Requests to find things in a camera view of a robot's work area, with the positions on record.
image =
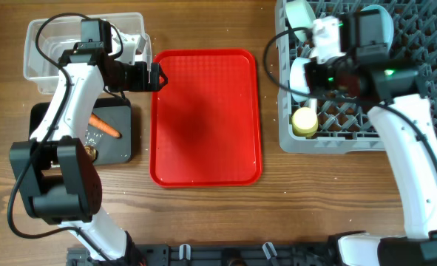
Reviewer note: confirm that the clear plastic bin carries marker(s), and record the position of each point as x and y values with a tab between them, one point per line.
61	34

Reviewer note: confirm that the black tray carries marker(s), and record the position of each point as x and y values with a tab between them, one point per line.
114	147

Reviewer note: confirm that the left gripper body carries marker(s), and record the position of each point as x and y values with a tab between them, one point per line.
129	77

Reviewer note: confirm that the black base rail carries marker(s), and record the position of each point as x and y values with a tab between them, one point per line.
311	253

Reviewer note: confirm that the yellow cup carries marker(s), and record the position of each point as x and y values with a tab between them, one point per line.
304	122

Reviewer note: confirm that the blue bowl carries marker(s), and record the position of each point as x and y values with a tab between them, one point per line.
297	79

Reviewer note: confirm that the orange carrot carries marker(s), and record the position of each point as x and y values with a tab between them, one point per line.
99	124

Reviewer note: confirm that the green bowl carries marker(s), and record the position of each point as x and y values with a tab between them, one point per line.
299	14

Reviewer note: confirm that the white rice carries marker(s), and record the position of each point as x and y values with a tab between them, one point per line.
93	137

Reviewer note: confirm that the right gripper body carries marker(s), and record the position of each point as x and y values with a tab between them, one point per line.
327	77

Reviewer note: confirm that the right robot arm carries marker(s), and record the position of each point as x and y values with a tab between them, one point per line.
413	159

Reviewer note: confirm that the white plastic spoon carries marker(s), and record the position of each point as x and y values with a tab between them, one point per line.
313	104

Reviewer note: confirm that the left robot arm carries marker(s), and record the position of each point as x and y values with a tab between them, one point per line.
57	188

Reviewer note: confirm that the red plastic tray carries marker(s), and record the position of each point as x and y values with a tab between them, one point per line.
205	123

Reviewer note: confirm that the grey dishwasher rack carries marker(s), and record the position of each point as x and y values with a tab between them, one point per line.
345	127

